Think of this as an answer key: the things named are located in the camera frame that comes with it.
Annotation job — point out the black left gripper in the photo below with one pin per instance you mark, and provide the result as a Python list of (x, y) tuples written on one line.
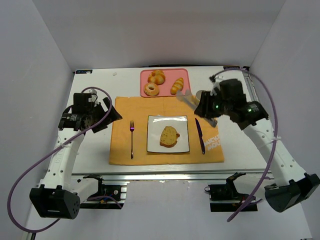
[(100, 117)]

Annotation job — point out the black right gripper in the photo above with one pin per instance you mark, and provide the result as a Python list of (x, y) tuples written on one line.
[(203, 106)]

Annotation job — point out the metal serving tongs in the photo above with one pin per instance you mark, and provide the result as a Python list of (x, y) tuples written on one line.
[(191, 101)]

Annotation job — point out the sliced loaf bread piece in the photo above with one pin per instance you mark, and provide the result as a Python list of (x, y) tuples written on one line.
[(169, 137)]

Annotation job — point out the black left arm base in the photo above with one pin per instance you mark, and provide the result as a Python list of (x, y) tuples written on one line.
[(108, 196)]

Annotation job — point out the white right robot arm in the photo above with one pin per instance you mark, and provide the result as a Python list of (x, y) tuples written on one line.
[(292, 184)]

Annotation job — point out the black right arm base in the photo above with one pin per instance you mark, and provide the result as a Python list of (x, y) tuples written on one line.
[(227, 197)]

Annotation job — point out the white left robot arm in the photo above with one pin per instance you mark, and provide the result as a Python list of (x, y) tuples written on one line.
[(57, 196)]

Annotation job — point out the striped croissant bread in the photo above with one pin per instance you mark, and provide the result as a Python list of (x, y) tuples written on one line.
[(177, 86)]

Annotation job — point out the round striped bread roll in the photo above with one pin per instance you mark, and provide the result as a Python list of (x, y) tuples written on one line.
[(156, 77)]

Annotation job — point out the purple table knife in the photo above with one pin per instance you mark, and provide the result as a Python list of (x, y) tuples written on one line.
[(200, 135)]

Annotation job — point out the light green mug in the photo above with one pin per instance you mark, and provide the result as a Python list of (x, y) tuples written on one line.
[(197, 97)]

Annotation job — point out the purple metal fork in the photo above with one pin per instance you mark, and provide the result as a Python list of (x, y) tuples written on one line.
[(132, 128)]

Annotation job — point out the orange cloth placemat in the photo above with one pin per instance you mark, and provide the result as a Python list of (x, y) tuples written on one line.
[(138, 109)]

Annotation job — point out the white square plate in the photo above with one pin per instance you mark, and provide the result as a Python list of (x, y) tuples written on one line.
[(156, 125)]

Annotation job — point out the right blue corner label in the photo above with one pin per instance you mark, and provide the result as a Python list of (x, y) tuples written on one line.
[(232, 67)]

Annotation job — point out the blue corner label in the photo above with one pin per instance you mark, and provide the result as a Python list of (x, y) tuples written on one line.
[(232, 67), (83, 71)]

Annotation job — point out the sugared donut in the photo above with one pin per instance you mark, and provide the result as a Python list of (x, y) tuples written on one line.
[(151, 89)]

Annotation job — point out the left blue corner label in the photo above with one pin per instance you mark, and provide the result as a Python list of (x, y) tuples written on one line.
[(83, 71)]

